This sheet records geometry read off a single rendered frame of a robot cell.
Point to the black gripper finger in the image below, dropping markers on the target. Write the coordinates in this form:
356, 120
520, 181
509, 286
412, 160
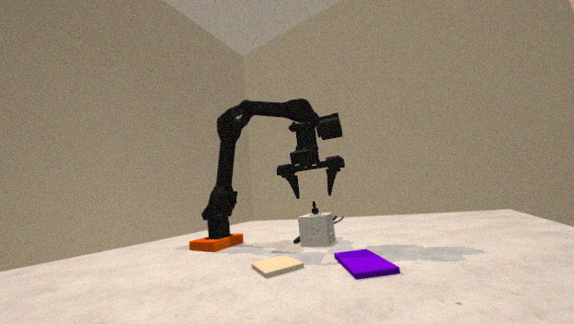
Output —
331, 174
293, 180

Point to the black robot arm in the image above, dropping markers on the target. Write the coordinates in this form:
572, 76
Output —
222, 198

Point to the purple flat rectangular block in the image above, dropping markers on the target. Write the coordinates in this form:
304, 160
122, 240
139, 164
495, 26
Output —
363, 263

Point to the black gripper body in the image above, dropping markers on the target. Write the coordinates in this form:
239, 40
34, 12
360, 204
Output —
331, 162

